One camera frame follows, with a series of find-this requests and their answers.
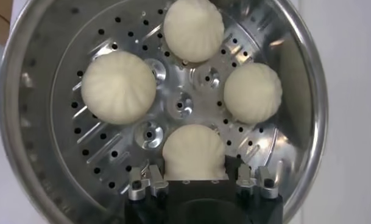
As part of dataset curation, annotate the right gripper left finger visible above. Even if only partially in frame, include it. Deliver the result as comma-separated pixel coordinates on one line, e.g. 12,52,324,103
127,164,169,201

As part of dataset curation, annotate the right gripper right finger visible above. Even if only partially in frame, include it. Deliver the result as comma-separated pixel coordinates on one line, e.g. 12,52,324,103
226,155,279,200

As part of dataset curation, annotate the white steamed baozi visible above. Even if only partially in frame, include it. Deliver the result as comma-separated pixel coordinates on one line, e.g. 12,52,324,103
223,62,283,125
161,123,230,181
80,50,158,125
163,0,225,64

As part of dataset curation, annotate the stainless steel steamer basket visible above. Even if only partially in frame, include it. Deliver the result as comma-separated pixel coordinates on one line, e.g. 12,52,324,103
0,0,329,224

